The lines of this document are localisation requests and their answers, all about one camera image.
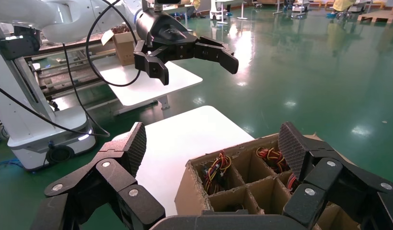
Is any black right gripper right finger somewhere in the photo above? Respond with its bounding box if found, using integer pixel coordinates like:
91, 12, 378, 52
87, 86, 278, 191
278, 122, 393, 230

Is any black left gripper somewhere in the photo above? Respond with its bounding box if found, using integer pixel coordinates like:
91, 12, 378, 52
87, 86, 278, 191
133, 11, 240, 86

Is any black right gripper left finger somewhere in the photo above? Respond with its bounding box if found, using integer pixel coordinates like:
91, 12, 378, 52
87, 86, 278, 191
31, 122, 166, 230

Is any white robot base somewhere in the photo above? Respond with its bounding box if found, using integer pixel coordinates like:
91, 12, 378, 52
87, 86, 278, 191
0, 22, 97, 173

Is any small open cardboard box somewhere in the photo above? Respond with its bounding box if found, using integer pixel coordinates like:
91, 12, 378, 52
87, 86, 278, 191
101, 24, 142, 67

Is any cardboard box with dividers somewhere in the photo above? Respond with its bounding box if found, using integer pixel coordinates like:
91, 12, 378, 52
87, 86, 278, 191
174, 131, 393, 230

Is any small white table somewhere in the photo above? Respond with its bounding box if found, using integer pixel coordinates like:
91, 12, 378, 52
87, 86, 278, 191
96, 60, 204, 116

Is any white background cart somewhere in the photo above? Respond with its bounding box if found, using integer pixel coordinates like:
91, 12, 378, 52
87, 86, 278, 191
209, 0, 249, 25

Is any large white table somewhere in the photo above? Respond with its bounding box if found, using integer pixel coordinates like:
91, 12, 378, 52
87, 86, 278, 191
112, 105, 255, 217

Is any person in yellow clothing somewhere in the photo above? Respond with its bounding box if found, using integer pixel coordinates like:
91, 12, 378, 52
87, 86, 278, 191
326, 0, 357, 19

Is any wooden pallet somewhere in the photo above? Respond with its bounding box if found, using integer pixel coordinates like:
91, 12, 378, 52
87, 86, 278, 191
357, 9, 393, 25

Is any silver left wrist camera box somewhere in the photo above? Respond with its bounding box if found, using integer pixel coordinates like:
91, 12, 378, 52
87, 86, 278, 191
141, 0, 182, 12

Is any black hanging robot cable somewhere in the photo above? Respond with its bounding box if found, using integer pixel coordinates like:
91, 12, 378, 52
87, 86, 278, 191
0, 82, 91, 136
62, 43, 110, 138

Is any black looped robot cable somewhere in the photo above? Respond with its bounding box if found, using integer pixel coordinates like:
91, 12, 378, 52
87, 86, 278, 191
85, 0, 144, 88

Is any metal frame rack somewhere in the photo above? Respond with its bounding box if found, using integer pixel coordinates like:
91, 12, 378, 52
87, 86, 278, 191
25, 34, 122, 100

